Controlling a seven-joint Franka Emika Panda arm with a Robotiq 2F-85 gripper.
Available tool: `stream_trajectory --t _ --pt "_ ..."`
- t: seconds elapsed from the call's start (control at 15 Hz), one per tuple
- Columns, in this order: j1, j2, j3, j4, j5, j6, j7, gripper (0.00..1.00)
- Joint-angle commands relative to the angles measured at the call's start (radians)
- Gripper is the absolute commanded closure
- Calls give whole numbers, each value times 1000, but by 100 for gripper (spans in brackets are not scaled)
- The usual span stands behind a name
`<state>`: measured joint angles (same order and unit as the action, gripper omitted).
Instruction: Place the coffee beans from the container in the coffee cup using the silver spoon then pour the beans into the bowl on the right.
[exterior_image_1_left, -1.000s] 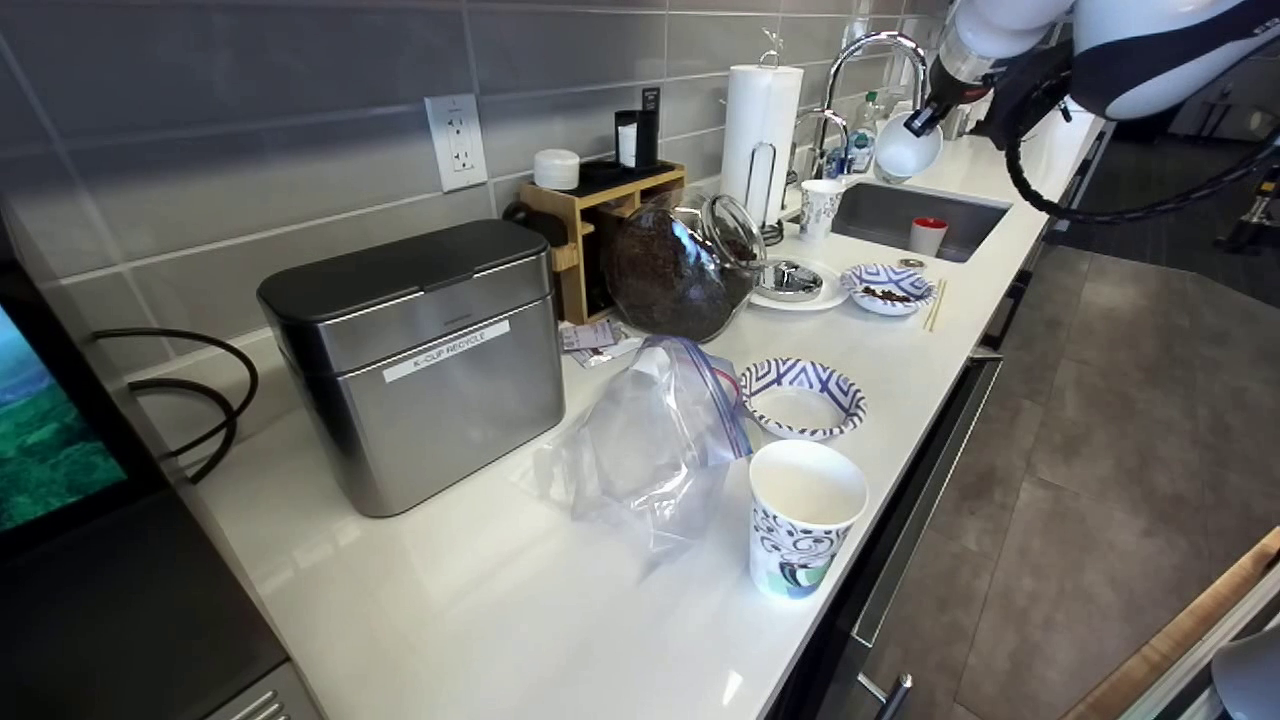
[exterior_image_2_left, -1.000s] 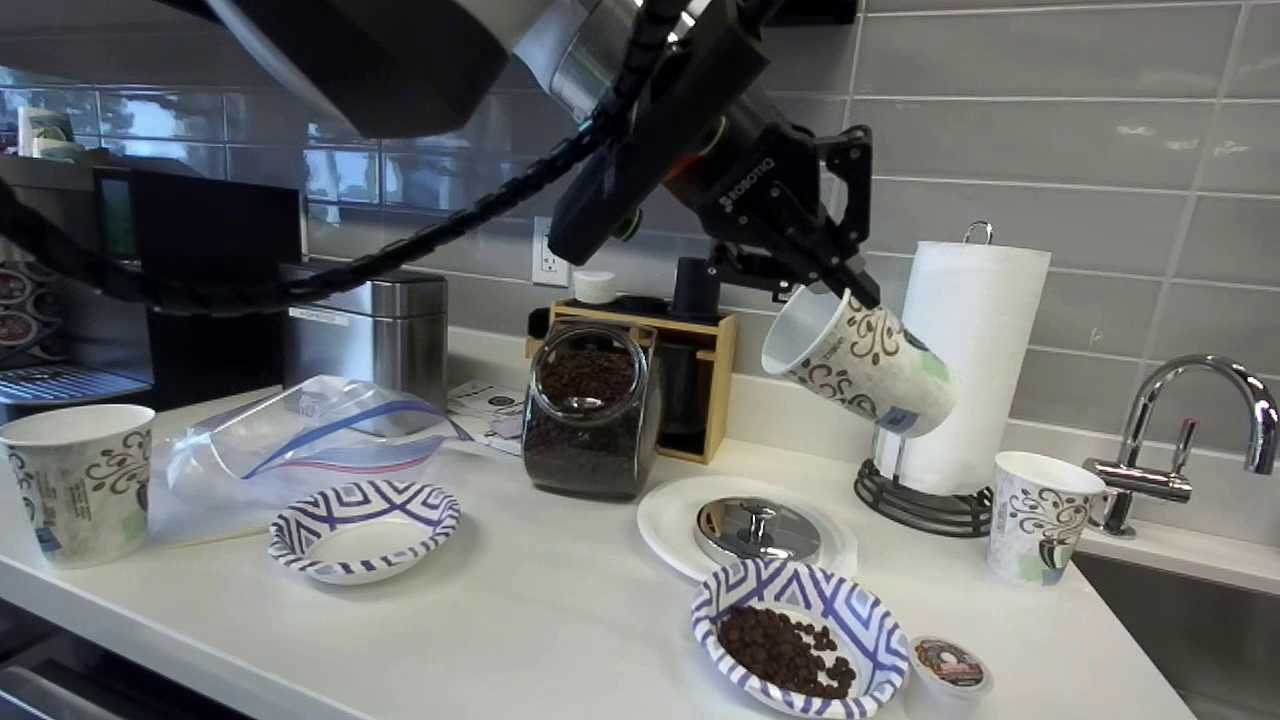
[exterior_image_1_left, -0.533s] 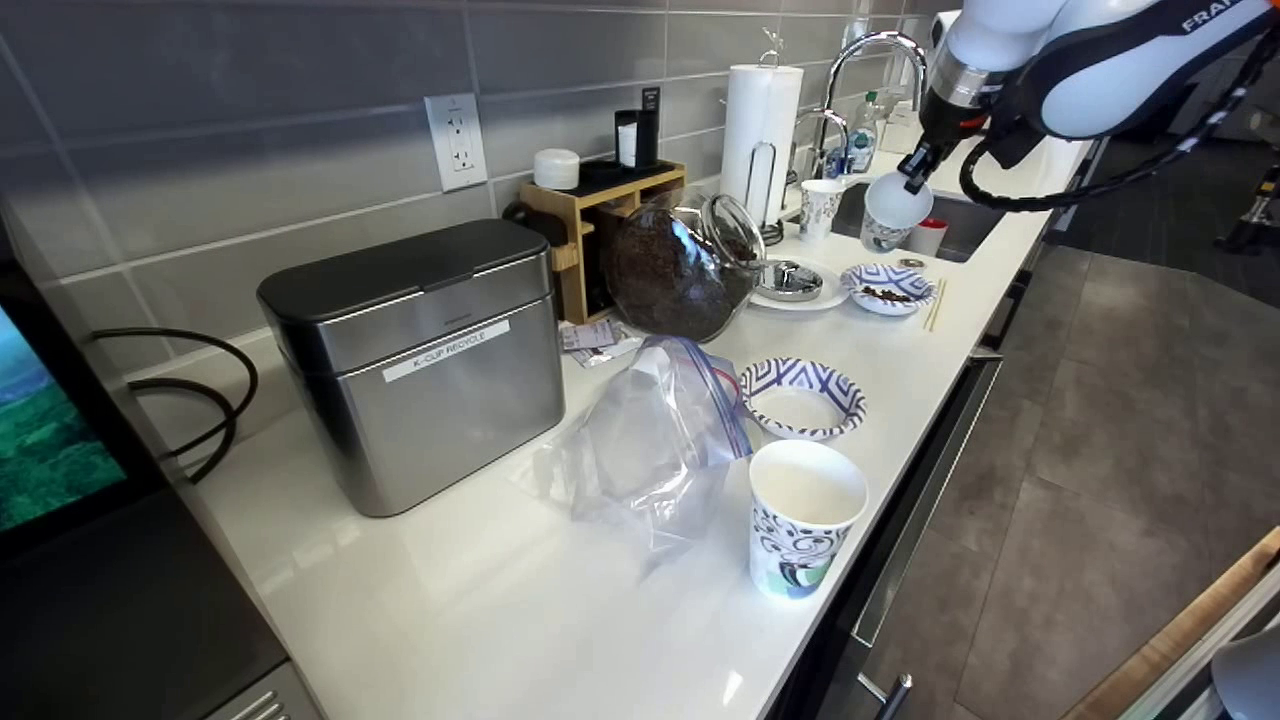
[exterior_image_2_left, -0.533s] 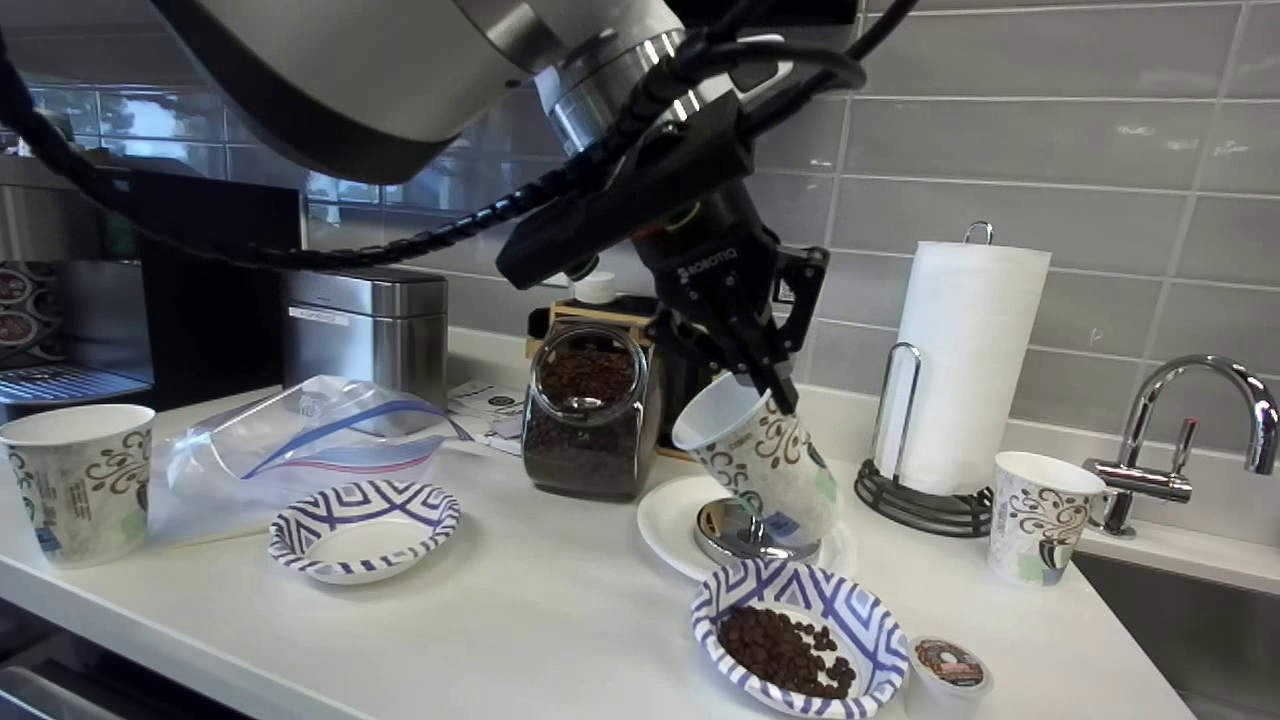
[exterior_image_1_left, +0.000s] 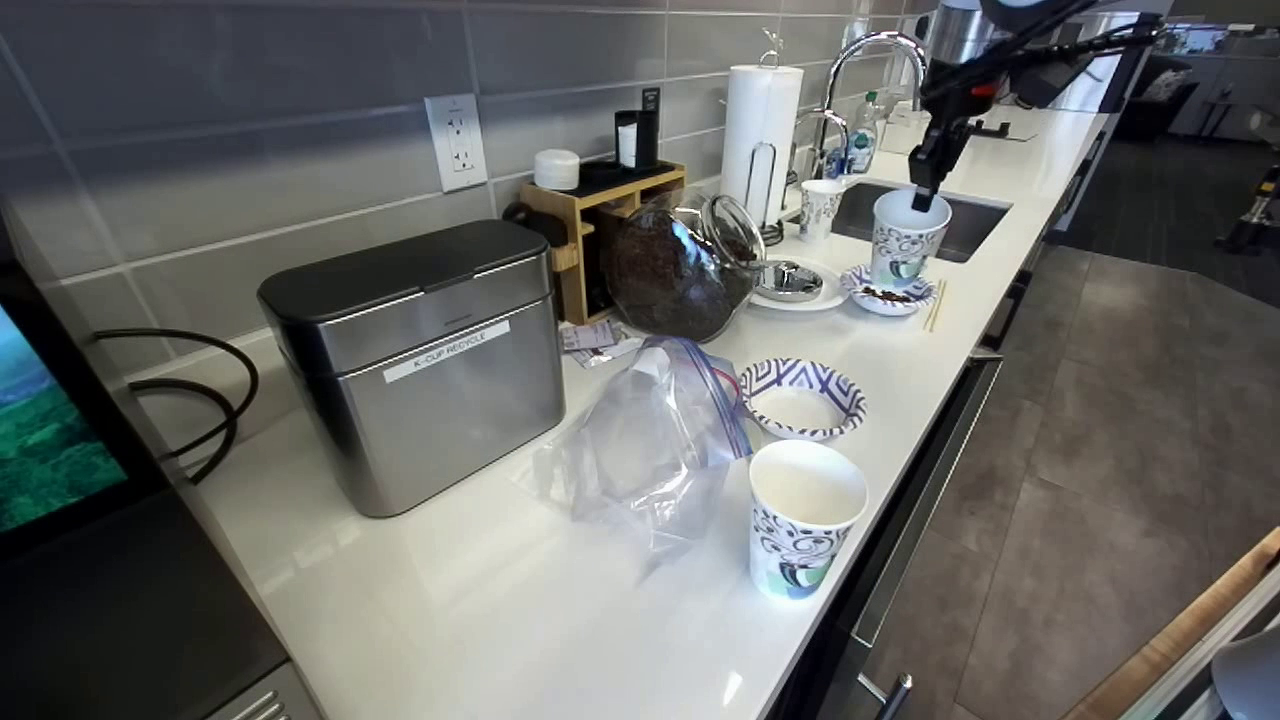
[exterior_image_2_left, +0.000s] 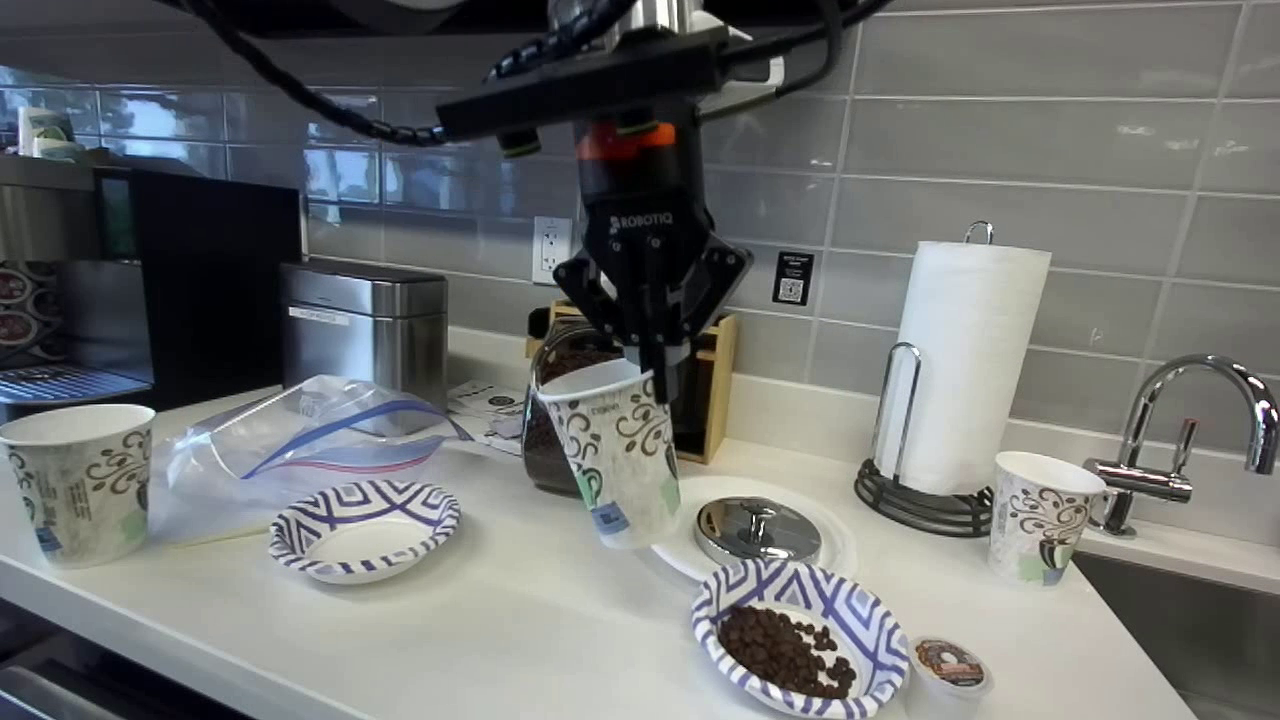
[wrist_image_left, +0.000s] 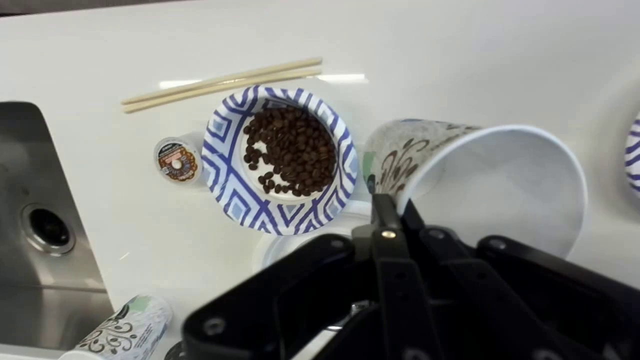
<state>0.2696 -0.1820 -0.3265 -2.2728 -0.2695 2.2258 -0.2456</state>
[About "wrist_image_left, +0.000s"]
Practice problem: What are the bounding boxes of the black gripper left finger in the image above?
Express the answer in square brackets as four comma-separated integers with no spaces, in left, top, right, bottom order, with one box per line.
[178,192,436,360]

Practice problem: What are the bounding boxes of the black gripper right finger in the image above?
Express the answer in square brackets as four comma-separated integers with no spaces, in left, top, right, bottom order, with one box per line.
[399,197,640,360]

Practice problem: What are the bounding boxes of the patterned paper cup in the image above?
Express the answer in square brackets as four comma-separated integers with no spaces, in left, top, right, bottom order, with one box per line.
[360,117,589,259]
[58,291,176,360]

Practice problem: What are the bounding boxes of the blue patterned paper bowl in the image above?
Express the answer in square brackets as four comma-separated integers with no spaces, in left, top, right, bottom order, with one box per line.
[200,83,360,238]
[621,113,640,199]

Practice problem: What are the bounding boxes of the coffee beans pile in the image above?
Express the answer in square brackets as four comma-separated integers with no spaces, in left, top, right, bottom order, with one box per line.
[240,105,339,197]

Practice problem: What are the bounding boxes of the small round jar lid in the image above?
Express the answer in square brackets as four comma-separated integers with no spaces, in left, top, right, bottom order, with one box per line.
[151,135,202,185]

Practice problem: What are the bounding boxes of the wooden chopstick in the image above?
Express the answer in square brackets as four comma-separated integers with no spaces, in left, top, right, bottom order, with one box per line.
[121,64,324,115]
[120,56,324,108]

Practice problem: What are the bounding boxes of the steel sink basin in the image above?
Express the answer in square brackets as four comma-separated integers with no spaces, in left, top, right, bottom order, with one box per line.
[0,100,116,352]

